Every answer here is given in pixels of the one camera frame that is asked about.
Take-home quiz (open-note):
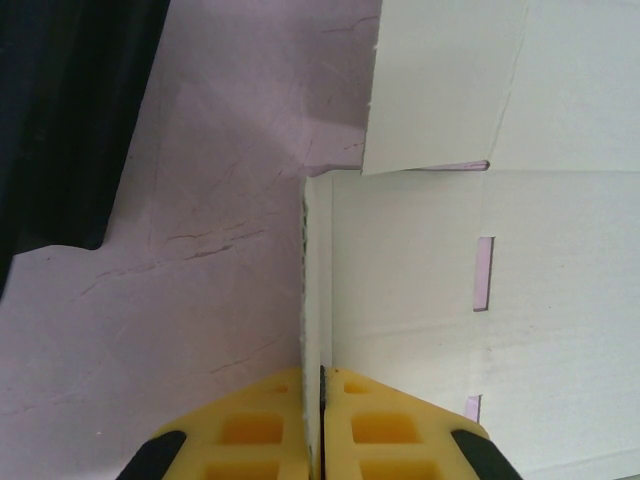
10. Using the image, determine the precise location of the light green paper box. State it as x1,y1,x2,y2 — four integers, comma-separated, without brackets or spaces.
298,0,640,480

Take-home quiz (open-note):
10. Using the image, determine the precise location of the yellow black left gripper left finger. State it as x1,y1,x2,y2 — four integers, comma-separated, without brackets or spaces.
115,367,306,480

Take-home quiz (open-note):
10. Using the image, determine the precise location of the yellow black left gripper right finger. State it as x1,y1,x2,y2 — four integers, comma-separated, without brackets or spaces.
319,367,524,480

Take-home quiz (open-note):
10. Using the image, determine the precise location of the black grey chessboard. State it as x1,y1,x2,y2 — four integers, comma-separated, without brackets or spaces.
0,0,169,301

